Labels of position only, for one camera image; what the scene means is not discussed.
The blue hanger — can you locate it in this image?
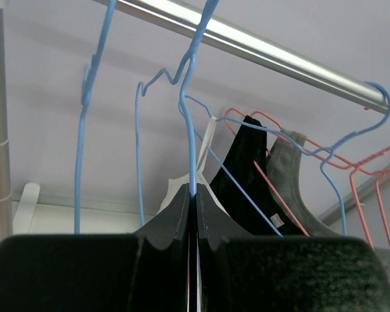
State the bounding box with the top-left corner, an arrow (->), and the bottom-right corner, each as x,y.
73,0 -> 116,234
135,0 -> 220,312
177,81 -> 390,238

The pink hanger right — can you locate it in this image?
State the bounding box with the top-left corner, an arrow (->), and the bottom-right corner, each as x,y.
250,96 -> 390,290

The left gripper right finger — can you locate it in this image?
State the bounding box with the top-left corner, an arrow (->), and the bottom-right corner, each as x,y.
196,184 -> 250,286

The grey tank top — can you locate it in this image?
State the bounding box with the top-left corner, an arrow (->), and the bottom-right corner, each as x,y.
266,137 -> 340,237

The black tank top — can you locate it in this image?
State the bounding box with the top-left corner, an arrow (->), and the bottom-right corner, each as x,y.
210,125 -> 304,236

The white tank top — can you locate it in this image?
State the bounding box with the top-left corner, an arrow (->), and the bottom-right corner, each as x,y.
157,116 -> 228,215

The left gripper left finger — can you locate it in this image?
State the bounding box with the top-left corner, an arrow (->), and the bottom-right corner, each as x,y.
135,184 -> 190,286

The white clothes rack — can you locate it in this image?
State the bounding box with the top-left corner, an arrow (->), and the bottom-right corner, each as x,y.
0,1 -> 390,239

